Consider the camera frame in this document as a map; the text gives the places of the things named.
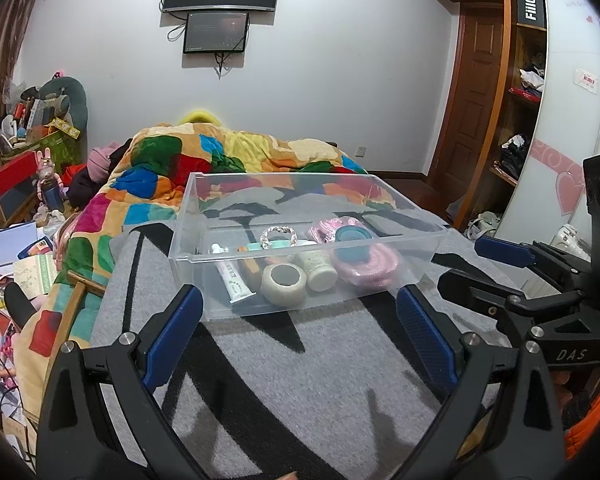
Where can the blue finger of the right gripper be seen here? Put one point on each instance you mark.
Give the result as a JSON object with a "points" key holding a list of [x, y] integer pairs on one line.
{"points": [[502, 251], [479, 295]]}

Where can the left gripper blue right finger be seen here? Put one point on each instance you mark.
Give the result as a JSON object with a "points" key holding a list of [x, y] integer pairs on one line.
{"points": [[432, 340]]}

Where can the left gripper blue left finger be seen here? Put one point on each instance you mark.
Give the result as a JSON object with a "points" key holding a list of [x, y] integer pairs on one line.
{"points": [[166, 335]]}

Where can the white ointment tube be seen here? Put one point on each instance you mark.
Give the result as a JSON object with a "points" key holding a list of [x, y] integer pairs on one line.
{"points": [[237, 289]]}

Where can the teal tape roll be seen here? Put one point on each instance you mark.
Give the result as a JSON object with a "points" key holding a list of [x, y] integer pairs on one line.
{"points": [[353, 247]]}

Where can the white bandage roll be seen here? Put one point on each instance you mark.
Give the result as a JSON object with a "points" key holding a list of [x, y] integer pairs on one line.
{"points": [[284, 285]]}

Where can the right hand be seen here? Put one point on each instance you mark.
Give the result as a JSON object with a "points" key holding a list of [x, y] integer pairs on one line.
{"points": [[573, 393]]}

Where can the white sneakers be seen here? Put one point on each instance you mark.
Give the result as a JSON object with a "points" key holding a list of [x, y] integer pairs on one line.
{"points": [[486, 223]]}

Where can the white sliding wardrobe door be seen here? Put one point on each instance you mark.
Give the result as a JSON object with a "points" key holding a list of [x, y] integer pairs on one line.
{"points": [[550, 192]]}

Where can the grey black patterned blanket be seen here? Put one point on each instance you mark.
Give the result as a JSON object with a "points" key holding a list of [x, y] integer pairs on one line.
{"points": [[327, 392]]}

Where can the clear acrylic storage box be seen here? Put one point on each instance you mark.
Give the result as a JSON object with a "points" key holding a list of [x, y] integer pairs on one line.
{"points": [[307, 239]]}

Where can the brown wooden door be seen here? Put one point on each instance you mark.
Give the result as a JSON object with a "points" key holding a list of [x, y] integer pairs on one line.
{"points": [[467, 112]]}

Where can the colourful patchwork quilt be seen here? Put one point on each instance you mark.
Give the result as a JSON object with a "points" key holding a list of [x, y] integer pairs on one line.
{"points": [[148, 185]]}

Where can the blue white booklet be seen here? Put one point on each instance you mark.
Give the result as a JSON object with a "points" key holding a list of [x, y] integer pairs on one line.
{"points": [[14, 239]]}

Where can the pink knitted hat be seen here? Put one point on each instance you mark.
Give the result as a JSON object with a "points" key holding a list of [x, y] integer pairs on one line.
{"points": [[99, 161]]}

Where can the pink rabbit bottle toy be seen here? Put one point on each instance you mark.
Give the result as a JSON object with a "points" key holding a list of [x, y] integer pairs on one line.
{"points": [[49, 186]]}

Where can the green gift box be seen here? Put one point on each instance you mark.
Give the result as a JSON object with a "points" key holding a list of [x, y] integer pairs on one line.
{"points": [[65, 150]]}

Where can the red long box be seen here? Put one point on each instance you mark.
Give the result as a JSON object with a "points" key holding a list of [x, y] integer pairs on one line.
{"points": [[20, 168]]}

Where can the yellow pillow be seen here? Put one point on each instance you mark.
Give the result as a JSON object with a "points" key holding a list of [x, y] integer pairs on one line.
{"points": [[200, 116]]}

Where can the grey green neck pillow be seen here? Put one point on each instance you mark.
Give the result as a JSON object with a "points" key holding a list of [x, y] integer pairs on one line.
{"points": [[69, 99]]}

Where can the black Fiio box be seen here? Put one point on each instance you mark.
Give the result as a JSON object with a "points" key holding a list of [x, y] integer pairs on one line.
{"points": [[531, 13]]}

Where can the wooden wardrobe shelving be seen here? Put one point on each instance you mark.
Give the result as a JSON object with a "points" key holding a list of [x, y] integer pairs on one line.
{"points": [[515, 112]]}

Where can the wooden chair frame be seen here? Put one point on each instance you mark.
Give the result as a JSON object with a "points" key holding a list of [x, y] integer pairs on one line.
{"points": [[81, 287]]}

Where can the small black wall monitor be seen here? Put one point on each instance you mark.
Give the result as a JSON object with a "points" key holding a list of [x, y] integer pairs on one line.
{"points": [[215, 32]]}

